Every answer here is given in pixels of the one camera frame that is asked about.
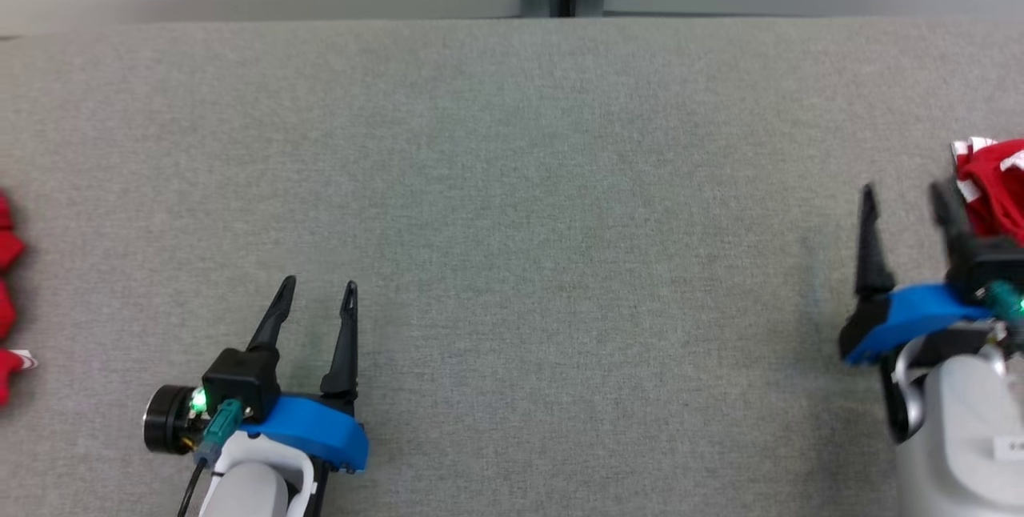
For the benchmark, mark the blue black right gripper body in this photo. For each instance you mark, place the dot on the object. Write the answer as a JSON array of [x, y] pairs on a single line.
[[904, 313]]

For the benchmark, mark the red shorts with white stripe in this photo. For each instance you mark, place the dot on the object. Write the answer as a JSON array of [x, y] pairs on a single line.
[[1000, 181]]

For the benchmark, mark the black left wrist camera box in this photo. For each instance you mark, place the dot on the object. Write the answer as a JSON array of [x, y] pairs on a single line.
[[240, 381]]

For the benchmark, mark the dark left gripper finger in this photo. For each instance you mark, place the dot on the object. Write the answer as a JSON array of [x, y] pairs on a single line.
[[346, 349], [272, 325]]

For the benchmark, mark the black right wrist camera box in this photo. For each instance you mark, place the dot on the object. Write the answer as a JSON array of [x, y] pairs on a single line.
[[992, 261]]

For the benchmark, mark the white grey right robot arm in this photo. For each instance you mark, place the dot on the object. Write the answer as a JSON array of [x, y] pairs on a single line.
[[960, 437]]

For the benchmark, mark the red basketball jersey white sleeves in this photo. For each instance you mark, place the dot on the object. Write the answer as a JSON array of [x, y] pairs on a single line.
[[6, 249]]

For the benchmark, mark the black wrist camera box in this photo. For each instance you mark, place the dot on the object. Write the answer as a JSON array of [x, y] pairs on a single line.
[[992, 261], [240, 381]]

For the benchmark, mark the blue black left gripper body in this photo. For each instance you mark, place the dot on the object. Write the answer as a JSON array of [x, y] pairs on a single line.
[[320, 429]]

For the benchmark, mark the black cylindrical left gripper knob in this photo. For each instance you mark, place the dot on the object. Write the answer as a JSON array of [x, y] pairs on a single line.
[[168, 419]]

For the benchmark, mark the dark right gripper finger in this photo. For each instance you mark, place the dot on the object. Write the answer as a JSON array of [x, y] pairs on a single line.
[[954, 225], [872, 261]]

